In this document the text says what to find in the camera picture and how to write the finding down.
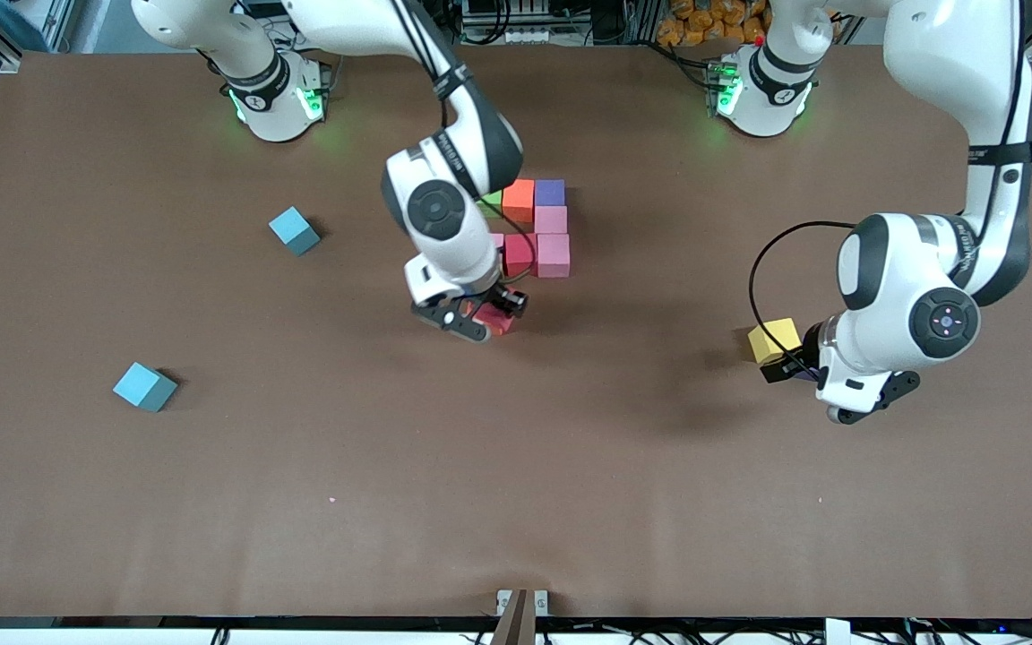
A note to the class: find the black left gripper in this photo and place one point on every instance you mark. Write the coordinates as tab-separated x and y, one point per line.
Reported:
808	345

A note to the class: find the red foam cube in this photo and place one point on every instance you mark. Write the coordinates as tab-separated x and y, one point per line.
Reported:
495	321
519	255

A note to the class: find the yellow foam cube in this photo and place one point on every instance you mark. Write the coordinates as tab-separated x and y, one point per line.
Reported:
771	339

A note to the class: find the green foam cube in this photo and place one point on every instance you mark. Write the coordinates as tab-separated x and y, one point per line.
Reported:
493	204

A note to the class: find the orange foam cube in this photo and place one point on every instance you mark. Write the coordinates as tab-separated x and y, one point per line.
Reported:
519	199

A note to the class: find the purple foam cube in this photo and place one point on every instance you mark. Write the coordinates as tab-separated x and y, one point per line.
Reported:
549	193

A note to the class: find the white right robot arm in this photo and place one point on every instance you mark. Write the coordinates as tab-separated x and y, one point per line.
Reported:
444	260

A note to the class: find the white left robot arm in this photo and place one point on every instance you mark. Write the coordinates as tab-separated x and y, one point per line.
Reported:
892	269

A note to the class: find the brown table cover sheet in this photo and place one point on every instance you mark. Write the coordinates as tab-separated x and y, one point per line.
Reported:
516	502

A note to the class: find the blue foam cube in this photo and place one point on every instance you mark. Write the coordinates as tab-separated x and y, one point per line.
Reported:
143	386
294	230

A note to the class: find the white power strip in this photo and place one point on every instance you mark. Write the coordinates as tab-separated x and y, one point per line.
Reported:
525	37

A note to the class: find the white tag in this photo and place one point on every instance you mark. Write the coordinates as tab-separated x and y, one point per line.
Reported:
837	632

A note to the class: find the bag of orange snacks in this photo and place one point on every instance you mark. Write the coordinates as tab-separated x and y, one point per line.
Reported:
713	22

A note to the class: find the grey metal bracket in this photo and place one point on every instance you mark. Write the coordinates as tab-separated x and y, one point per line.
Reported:
521	614

